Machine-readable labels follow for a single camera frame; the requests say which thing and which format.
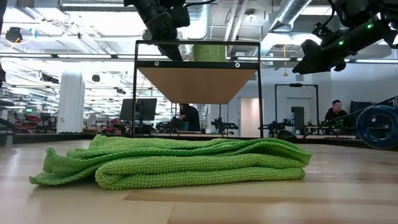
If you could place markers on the black background rig frame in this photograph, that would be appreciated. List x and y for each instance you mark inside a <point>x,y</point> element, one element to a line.
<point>316,105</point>

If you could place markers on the white round column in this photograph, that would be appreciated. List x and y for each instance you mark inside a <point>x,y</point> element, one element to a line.
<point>71,102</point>

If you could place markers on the wooden shelf with black frame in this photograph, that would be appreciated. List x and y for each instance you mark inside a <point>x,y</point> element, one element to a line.
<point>199,82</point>

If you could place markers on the person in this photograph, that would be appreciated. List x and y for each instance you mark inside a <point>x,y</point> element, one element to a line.
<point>191,119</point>
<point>337,113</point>

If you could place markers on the silver ventilation duct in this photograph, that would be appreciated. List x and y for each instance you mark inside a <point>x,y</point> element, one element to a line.
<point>290,12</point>

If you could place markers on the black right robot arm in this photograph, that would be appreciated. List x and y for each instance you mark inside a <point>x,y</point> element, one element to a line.
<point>373,9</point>

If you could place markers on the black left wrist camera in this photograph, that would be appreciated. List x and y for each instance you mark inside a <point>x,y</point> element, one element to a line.
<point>180,17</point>

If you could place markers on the folded green microfibre cloth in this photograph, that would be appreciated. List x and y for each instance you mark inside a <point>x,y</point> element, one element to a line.
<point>174,161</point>

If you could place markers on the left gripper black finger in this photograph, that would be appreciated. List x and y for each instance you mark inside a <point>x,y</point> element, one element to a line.
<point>171,53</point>

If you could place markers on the black background robot arm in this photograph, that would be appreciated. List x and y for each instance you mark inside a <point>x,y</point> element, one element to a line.
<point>224,126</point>

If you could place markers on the dark background monitor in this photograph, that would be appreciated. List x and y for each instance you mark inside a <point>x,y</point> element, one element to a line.
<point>138,109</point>

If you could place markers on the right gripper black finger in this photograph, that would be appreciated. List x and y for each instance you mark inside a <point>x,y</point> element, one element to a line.
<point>311,59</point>

